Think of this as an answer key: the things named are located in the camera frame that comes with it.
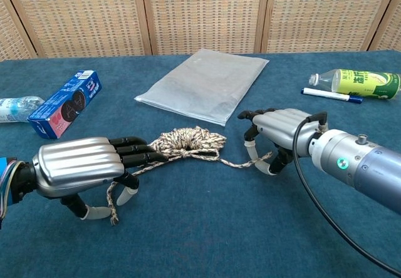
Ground clear water bottle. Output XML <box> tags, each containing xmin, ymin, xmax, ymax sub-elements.
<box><xmin>0</xmin><ymin>95</ymin><xmax>46</xmax><ymax>124</ymax></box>

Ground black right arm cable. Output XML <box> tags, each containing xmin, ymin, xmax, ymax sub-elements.
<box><xmin>293</xmin><ymin>111</ymin><xmax>401</xmax><ymax>276</ymax></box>

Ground green label drink bottle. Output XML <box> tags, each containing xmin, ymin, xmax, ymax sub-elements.
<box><xmin>308</xmin><ymin>68</ymin><xmax>401</xmax><ymax>101</ymax></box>

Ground white blue marker pen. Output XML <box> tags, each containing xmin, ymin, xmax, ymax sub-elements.
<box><xmin>300</xmin><ymin>87</ymin><xmax>365</xmax><ymax>104</ymax></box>

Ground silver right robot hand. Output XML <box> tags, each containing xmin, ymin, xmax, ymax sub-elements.
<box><xmin>237</xmin><ymin>108</ymin><xmax>329</xmax><ymax>176</ymax></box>

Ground blue cookie box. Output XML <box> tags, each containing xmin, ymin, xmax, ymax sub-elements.
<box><xmin>27</xmin><ymin>69</ymin><xmax>103</xmax><ymax>140</ymax></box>

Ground beige braided rope bundle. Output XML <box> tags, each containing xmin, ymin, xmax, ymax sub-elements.
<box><xmin>106</xmin><ymin>125</ymin><xmax>273</xmax><ymax>226</ymax></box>

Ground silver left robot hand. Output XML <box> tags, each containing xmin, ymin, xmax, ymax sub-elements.
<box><xmin>11</xmin><ymin>136</ymin><xmax>169</xmax><ymax>221</ymax></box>

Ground woven folding screen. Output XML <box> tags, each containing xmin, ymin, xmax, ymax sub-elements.
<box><xmin>0</xmin><ymin>0</ymin><xmax>401</xmax><ymax>62</ymax></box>

